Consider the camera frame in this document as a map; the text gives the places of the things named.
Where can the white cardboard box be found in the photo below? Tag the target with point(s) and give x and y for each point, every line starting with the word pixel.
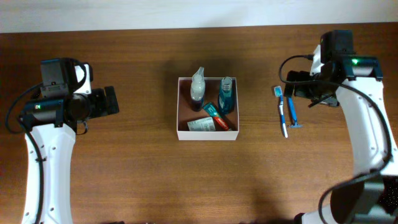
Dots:
pixel 186 114

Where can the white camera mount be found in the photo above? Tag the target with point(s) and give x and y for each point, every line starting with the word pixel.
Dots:
pixel 316 62
pixel 85 75

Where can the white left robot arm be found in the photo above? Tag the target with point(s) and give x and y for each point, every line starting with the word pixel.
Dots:
pixel 50 126

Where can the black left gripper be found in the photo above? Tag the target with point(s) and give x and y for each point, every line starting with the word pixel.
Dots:
pixel 111 100

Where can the blue mouthwash bottle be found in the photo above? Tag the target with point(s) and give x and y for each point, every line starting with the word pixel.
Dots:
pixel 225 98

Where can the teal white toothpaste tube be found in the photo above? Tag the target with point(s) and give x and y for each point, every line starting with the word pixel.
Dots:
pixel 213 112

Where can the clear spray bottle purple liquid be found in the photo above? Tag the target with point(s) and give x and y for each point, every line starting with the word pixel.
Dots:
pixel 197 90

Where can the blue disposable razor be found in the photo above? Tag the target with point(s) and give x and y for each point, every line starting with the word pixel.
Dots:
pixel 293 114

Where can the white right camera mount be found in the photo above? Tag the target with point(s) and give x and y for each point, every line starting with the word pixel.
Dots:
pixel 316 62

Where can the green white small tube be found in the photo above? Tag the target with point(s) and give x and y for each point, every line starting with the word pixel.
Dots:
pixel 204 124

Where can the blue white toothbrush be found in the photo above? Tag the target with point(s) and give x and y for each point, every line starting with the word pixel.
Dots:
pixel 278 93

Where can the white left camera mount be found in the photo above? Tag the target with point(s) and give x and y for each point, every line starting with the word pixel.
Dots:
pixel 85 75

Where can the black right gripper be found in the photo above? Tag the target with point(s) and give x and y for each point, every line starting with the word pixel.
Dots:
pixel 289 84

